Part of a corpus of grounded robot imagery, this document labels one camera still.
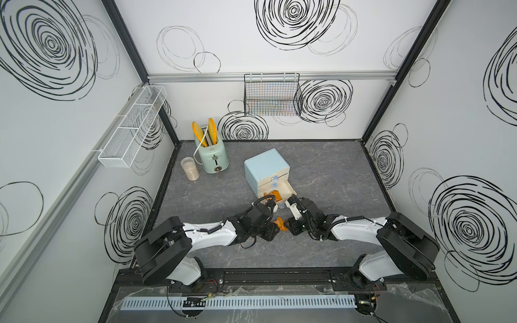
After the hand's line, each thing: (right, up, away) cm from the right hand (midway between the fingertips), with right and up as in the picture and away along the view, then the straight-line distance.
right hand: (287, 223), depth 88 cm
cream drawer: (-6, +21, -1) cm, 22 cm away
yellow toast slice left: (-41, +41, +8) cm, 58 cm away
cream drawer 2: (-6, +17, +3) cm, 19 cm away
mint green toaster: (-34, +29, +8) cm, 46 cm away
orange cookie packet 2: (-3, +1, -1) cm, 3 cm away
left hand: (-5, -1, -5) cm, 7 cm away
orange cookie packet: (-4, +11, +9) cm, 15 cm away
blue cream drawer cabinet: (-9, +22, -1) cm, 23 cm away
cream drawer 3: (+1, +13, +10) cm, 16 cm away
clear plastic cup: (-46, +24, +9) cm, 53 cm away
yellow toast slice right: (-35, +42, +9) cm, 56 cm away
